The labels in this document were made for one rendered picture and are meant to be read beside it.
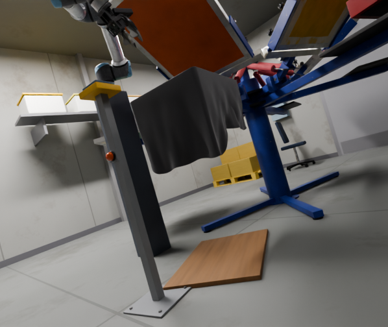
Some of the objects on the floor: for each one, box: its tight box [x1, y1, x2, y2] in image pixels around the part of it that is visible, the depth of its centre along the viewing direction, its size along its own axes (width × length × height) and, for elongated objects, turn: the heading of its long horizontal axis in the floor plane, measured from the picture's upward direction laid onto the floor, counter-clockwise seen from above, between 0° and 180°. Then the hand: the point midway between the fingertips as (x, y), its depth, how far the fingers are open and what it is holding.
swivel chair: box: [275, 122, 315, 171], centre depth 466 cm, size 53×51×92 cm
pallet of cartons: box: [210, 141, 263, 188], centre depth 546 cm, size 88×123×72 cm
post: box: [79, 82, 191, 318], centre depth 112 cm, size 22×22×96 cm
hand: (137, 41), depth 129 cm, fingers open, 5 cm apart
